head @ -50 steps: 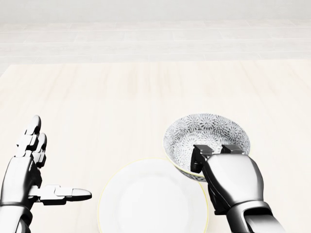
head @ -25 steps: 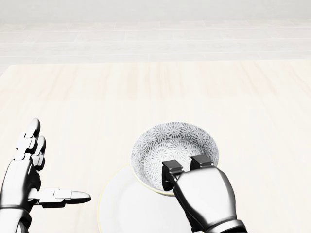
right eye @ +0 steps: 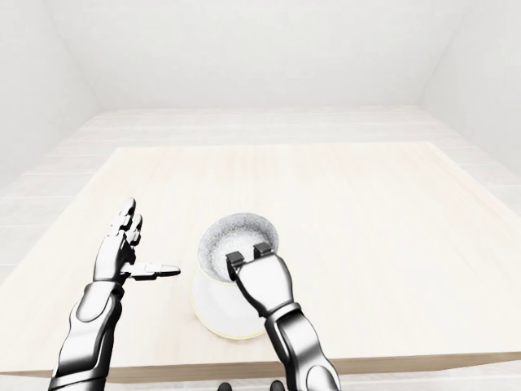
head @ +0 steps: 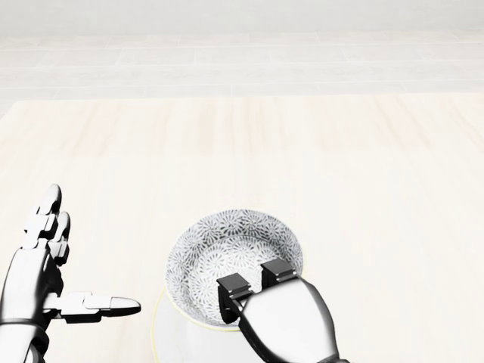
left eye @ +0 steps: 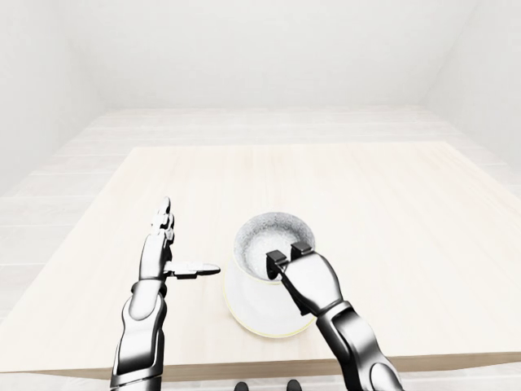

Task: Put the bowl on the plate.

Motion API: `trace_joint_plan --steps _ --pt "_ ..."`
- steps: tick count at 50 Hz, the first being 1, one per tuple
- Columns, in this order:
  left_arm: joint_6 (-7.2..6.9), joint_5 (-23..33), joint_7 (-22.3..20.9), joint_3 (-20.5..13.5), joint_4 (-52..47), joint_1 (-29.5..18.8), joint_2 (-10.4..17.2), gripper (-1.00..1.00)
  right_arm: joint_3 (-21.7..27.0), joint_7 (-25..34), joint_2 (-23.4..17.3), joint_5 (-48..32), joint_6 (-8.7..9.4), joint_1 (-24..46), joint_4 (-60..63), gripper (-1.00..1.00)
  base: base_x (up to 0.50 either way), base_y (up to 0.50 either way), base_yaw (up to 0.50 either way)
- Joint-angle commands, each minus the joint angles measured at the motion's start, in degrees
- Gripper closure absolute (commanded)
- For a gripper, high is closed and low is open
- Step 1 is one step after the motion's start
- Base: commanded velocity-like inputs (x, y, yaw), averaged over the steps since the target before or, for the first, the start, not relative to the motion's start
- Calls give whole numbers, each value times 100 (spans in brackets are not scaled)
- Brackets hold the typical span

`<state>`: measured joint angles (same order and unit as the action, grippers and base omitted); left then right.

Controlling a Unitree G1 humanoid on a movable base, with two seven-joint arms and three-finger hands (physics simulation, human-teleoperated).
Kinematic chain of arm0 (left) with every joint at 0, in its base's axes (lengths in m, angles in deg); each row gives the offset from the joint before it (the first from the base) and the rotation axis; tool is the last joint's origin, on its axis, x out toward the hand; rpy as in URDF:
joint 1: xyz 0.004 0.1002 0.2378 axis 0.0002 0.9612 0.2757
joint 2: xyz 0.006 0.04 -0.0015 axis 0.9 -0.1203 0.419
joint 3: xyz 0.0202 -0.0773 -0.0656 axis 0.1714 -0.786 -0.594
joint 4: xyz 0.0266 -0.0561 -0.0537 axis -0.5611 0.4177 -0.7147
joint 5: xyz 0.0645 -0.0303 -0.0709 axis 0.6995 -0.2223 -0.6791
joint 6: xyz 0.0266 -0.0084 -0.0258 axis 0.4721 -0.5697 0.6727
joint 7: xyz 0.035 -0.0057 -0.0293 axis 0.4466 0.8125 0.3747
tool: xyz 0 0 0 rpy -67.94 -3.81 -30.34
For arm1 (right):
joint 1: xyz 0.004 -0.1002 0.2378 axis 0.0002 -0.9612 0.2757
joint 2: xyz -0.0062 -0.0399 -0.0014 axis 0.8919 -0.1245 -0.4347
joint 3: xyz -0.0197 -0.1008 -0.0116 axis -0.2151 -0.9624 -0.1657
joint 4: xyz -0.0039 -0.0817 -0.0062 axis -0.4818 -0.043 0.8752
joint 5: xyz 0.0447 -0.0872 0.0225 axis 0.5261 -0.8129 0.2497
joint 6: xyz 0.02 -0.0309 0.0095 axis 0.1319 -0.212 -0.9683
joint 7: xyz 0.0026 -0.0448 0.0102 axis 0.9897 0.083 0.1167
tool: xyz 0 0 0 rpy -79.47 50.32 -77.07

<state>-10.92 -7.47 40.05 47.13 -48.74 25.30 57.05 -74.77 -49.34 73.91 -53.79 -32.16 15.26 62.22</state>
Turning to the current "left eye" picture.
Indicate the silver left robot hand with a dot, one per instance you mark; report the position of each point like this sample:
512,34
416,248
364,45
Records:
154,256

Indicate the pale speckled bowl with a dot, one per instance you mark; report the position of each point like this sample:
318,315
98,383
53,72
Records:
266,238

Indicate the white plate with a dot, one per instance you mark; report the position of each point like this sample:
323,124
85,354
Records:
252,303

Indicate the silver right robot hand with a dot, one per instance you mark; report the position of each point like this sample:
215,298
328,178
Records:
313,281

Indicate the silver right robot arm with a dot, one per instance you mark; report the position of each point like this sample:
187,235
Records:
358,346

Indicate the small dark rounded shape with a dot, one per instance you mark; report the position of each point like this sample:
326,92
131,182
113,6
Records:
293,385
242,386

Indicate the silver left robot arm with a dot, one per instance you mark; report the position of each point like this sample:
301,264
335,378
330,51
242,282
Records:
140,334

